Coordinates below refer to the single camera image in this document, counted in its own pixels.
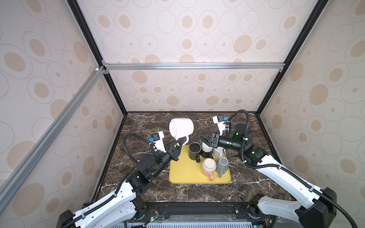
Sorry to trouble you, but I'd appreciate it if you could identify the white round mug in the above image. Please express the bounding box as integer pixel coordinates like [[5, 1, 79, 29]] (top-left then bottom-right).
[[169, 118, 194, 145]]

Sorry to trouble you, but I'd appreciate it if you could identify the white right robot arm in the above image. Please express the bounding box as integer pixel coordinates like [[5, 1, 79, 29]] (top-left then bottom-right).
[[198, 133, 337, 228]]

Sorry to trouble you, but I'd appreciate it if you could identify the black mug white base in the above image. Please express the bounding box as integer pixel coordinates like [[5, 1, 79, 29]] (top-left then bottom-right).
[[200, 143, 213, 158]]

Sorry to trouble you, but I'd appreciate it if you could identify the cream mug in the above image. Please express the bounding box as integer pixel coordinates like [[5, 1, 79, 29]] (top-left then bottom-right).
[[212, 147, 226, 162]]

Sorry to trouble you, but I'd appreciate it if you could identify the peach mug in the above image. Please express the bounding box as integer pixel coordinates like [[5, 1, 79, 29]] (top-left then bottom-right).
[[201, 158, 217, 181]]

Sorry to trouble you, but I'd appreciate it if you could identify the short grey mug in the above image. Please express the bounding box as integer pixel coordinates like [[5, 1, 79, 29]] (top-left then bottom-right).
[[216, 157, 229, 178]]

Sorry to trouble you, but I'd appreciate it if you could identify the yellow tray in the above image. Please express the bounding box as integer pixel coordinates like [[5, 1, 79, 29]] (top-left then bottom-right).
[[169, 145, 232, 184]]

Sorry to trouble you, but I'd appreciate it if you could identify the aluminium crossbar back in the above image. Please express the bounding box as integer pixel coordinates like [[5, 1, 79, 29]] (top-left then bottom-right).
[[103, 62, 285, 72]]

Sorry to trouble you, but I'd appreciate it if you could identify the aluminium crossbar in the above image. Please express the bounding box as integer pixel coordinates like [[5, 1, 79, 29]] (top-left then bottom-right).
[[103, 62, 285, 72], [1, 66, 106, 213]]

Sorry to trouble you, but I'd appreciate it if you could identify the aluminium crossbar left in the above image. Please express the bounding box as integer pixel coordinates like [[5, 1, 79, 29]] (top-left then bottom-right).
[[1, 66, 106, 213]]

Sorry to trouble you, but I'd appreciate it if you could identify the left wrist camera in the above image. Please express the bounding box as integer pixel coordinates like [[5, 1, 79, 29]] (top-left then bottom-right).
[[148, 131, 166, 153]]

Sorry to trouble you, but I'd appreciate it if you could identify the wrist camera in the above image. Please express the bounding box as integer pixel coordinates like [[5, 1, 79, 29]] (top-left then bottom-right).
[[148, 131, 166, 153], [212, 115, 230, 136]]

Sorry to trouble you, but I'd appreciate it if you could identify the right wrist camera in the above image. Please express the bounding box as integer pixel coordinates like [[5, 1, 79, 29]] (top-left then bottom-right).
[[212, 115, 230, 136]]

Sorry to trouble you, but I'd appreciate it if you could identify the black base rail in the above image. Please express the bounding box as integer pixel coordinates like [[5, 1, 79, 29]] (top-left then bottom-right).
[[101, 202, 277, 228]]

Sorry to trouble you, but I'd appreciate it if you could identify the black corrugated cable right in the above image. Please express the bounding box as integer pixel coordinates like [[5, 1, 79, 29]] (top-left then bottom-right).
[[226, 109, 358, 228]]

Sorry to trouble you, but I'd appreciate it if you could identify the black right corner post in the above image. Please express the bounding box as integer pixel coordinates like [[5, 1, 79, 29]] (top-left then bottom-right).
[[256, 0, 329, 116]]

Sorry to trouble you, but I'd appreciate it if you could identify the black corner frame post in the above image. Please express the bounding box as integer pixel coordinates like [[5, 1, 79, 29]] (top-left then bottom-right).
[[66, 0, 128, 116]]

